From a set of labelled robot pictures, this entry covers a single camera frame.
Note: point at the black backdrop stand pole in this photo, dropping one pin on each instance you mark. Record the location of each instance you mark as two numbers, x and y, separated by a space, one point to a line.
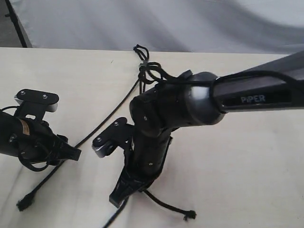
15 21

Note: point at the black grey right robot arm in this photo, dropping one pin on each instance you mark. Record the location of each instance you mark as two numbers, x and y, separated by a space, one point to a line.
196 100

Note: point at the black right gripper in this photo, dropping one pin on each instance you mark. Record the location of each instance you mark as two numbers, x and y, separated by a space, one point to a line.
144 165

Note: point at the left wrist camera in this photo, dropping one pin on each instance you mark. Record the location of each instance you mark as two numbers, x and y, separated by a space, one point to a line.
35 103

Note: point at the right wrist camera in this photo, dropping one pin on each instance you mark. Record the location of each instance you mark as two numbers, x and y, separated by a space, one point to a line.
117 134

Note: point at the grey fabric backdrop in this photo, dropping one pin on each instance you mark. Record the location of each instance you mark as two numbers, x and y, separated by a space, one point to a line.
224 26

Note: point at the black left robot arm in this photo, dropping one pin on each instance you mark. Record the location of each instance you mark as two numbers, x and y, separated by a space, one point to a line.
3 132

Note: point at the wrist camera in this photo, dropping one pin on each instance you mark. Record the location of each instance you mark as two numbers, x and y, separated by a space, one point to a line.
35 103
117 134

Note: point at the dark grey plastic cable clamp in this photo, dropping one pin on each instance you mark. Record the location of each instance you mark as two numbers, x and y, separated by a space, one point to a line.
143 65

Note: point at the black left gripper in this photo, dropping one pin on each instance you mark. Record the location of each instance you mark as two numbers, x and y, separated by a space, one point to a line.
34 142

